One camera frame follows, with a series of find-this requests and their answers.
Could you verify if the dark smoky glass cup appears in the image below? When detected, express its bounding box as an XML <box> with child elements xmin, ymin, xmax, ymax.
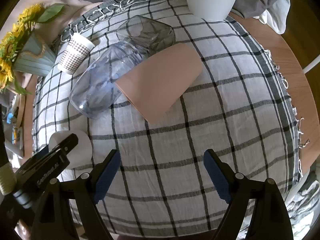
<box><xmin>116</xmin><ymin>15</ymin><xmax>176</xmax><ymax>57</ymax></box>

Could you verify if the clear bluish plastic cup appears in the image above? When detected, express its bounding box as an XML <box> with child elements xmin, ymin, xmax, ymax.
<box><xmin>69</xmin><ymin>42</ymin><xmax>146</xmax><ymax>119</ymax></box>

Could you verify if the peach pink cup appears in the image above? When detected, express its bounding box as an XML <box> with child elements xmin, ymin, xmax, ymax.
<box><xmin>116</xmin><ymin>43</ymin><xmax>203</xmax><ymax>123</ymax></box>

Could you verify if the checked grey white tablecloth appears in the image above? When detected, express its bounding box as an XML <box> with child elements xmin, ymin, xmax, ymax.
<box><xmin>33</xmin><ymin>0</ymin><xmax>302</xmax><ymax>238</ymax></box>

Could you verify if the yellow sunflower bouquet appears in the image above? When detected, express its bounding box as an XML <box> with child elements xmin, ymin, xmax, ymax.
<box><xmin>1</xmin><ymin>4</ymin><xmax>56</xmax><ymax>94</ymax></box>

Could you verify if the light blue ribbed vase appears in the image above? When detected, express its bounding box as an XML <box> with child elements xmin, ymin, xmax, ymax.
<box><xmin>14</xmin><ymin>32</ymin><xmax>56</xmax><ymax>77</ymax></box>

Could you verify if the plain white cup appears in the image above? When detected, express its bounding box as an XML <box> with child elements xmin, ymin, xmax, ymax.
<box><xmin>49</xmin><ymin>130</ymin><xmax>93</xmax><ymax>170</ymax></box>

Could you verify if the patterned paper cup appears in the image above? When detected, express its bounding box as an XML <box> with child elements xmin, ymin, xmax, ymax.
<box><xmin>57</xmin><ymin>33</ymin><xmax>95</xmax><ymax>75</ymax></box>

